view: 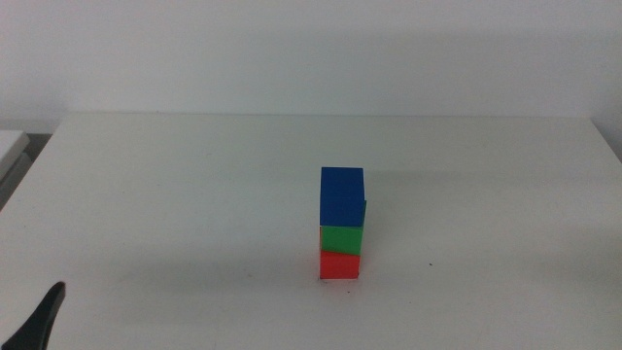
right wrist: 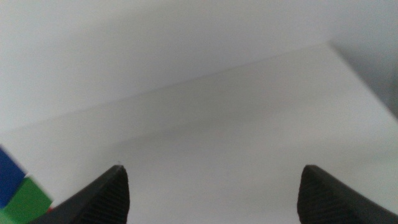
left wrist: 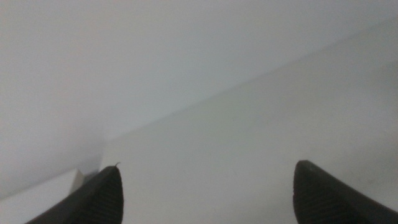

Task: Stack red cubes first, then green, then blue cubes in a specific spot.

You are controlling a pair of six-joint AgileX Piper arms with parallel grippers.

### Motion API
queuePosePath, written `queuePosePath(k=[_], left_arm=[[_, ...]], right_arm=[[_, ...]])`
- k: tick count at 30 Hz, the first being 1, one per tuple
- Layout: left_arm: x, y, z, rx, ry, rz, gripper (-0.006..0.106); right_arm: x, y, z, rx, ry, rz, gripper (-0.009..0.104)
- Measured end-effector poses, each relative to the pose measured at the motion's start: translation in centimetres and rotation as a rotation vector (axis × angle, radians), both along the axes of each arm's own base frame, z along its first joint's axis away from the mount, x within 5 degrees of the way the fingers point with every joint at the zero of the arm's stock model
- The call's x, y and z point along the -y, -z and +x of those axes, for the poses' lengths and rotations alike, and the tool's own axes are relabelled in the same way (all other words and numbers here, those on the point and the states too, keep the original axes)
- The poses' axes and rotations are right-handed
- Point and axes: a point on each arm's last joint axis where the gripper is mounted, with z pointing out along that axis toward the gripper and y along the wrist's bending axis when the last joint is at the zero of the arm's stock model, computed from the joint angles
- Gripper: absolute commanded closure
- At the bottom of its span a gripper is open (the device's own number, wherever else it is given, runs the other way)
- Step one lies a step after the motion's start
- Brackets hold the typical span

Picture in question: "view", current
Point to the red cube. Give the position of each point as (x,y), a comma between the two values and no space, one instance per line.
(339,266)

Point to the blue cube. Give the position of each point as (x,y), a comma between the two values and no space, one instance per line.
(341,197)

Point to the green cube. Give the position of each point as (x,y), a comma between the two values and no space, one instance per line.
(341,240)

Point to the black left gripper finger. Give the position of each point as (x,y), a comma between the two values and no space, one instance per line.
(34,325)

